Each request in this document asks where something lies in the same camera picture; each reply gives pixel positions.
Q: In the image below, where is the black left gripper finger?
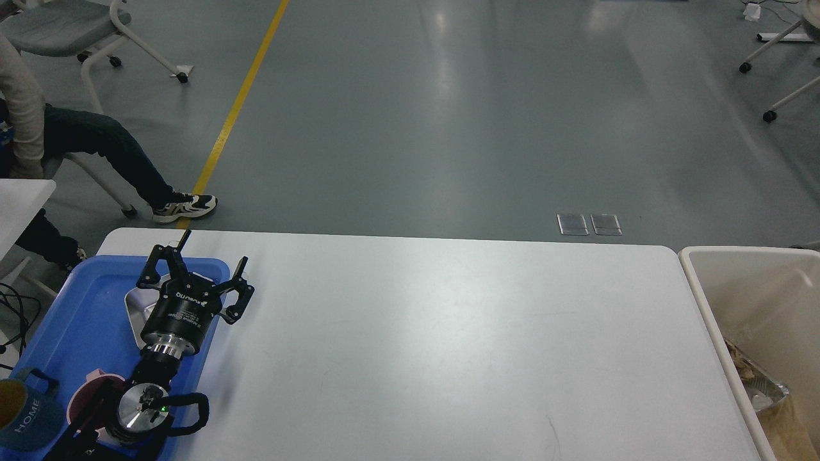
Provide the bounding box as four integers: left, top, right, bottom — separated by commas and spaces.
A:
136, 230, 192, 289
213, 257, 255, 326

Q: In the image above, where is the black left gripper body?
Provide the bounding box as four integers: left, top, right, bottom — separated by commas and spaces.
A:
140, 274, 225, 357

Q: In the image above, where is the stainless steel rectangular dish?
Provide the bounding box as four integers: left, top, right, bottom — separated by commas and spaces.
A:
124, 274, 222, 346

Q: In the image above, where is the pink plastic mug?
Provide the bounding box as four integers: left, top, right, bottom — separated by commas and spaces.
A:
65, 368, 125, 444

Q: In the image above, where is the aluminium foil container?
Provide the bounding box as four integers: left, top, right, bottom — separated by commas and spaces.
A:
724, 339, 791, 412

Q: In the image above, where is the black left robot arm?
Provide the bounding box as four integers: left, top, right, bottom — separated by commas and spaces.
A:
29, 232, 255, 460

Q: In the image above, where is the blue plastic tray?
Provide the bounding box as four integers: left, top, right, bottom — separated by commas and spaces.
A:
12, 255, 233, 435

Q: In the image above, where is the white side table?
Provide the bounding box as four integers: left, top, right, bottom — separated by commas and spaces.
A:
1, 179, 56, 298

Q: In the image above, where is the dark blue home mug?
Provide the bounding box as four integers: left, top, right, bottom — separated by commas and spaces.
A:
1, 368, 65, 452

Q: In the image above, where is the person in dark trousers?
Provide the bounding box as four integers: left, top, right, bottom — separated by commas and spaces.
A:
0, 35, 218, 273

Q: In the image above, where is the grey office chair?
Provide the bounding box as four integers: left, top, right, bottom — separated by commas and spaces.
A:
2, 1, 192, 114

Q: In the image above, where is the left floor socket plate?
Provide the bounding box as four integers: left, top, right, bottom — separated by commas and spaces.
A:
557, 213, 589, 236

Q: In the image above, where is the floor socket plate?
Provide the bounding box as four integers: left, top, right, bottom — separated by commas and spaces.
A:
557, 213, 589, 236
591, 213, 623, 236

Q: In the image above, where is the right floor socket plate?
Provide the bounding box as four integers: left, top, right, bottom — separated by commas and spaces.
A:
591, 213, 623, 236

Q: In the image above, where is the white plastic bin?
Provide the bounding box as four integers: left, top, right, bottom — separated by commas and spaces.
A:
678, 246, 818, 460

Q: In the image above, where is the white power adapter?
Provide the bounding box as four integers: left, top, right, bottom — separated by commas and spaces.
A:
743, 2, 762, 22

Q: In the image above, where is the white chair base right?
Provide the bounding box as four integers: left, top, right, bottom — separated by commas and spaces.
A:
738, 0, 820, 124

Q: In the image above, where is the black cables bundle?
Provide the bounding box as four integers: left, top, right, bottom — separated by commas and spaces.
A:
0, 282, 42, 372

